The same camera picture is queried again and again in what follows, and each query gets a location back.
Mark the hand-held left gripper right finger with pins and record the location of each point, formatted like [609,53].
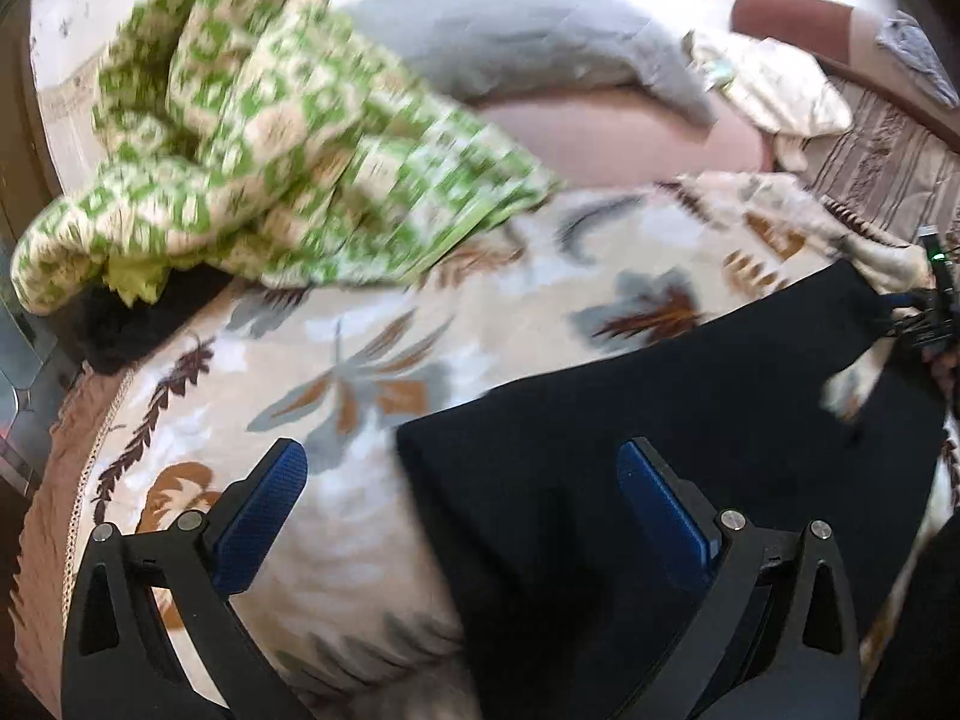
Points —
[664,517]

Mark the brown striped bed sheet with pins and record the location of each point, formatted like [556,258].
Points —
[885,157]

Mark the dark cloth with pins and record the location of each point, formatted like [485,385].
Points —
[127,330]

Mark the leaf print blanket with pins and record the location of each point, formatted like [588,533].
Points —
[337,300]

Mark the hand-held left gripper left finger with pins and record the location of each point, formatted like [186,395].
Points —
[259,521]

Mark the person's dark clothing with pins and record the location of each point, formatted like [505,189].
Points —
[915,630]

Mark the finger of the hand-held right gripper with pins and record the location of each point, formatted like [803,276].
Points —
[919,322]

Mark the white patterned cloth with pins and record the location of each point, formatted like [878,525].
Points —
[780,90]

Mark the grey crumpled cloth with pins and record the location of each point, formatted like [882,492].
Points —
[911,45]

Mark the brown headboard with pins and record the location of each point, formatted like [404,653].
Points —
[787,15]

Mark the black pants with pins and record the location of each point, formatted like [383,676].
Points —
[600,405]

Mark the green patterned blanket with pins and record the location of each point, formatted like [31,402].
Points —
[262,90]

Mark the grey quilted pillow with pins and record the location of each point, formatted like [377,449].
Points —
[525,37]

